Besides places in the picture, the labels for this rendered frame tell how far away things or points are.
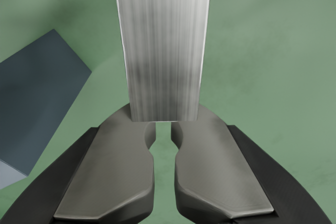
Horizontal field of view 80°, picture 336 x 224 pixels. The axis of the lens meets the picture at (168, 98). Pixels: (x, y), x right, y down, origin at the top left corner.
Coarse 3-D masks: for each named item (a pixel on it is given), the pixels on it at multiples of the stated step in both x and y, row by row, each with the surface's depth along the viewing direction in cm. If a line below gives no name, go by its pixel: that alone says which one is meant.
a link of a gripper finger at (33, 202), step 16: (96, 128) 9; (80, 144) 8; (64, 160) 7; (80, 160) 7; (48, 176) 7; (64, 176) 7; (32, 192) 6; (48, 192) 6; (64, 192) 6; (16, 208) 6; (32, 208) 6; (48, 208) 6
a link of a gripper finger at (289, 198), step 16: (240, 144) 8; (256, 144) 8; (256, 160) 7; (272, 160) 7; (256, 176) 7; (272, 176) 7; (288, 176) 7; (272, 192) 6; (288, 192) 6; (304, 192) 6; (288, 208) 6; (304, 208) 6; (320, 208) 6
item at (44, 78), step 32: (0, 64) 60; (32, 64) 70; (64, 64) 86; (0, 96) 55; (32, 96) 65; (64, 96) 77; (0, 128) 52; (32, 128) 60; (0, 160) 49; (32, 160) 56
